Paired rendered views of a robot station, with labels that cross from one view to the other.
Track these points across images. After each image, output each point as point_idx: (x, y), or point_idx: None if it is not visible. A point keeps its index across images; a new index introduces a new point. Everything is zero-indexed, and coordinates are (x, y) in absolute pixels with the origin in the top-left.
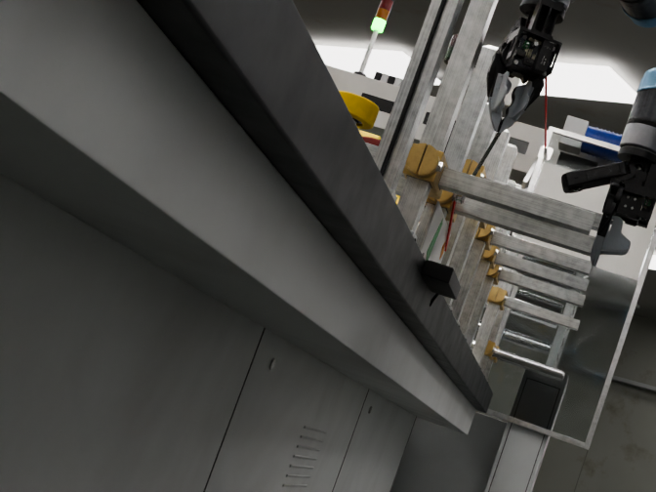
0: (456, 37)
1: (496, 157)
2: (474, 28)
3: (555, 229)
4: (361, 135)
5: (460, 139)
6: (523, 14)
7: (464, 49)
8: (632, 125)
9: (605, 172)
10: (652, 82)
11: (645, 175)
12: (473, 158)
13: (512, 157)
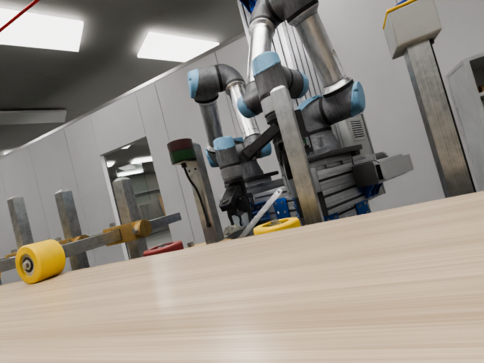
0: (184, 141)
1: (73, 209)
2: (300, 137)
3: (239, 232)
4: (45, 248)
5: (214, 211)
6: (269, 120)
7: (305, 153)
8: (233, 166)
9: (236, 193)
10: (230, 143)
11: (240, 187)
12: (135, 217)
13: (23, 204)
